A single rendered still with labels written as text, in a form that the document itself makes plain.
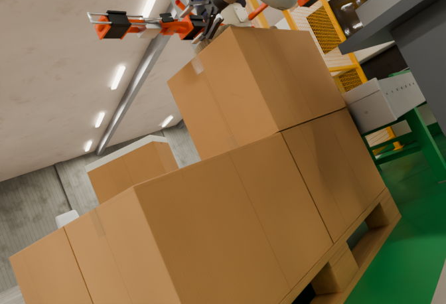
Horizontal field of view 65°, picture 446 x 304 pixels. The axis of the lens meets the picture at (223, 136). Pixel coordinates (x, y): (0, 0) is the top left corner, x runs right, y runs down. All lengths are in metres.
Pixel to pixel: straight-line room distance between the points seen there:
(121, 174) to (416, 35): 2.23
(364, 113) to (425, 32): 0.52
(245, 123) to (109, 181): 1.85
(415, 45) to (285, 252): 0.82
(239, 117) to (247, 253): 0.53
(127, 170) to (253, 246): 2.03
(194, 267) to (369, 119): 1.19
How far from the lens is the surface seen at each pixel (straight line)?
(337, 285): 1.20
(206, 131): 1.37
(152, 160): 2.76
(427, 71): 1.38
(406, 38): 1.39
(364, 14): 1.41
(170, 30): 1.37
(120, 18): 1.21
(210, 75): 1.31
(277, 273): 0.97
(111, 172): 2.90
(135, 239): 0.80
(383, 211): 1.63
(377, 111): 1.72
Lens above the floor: 0.48
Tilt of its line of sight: 6 degrees up
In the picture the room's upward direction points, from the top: 24 degrees counter-clockwise
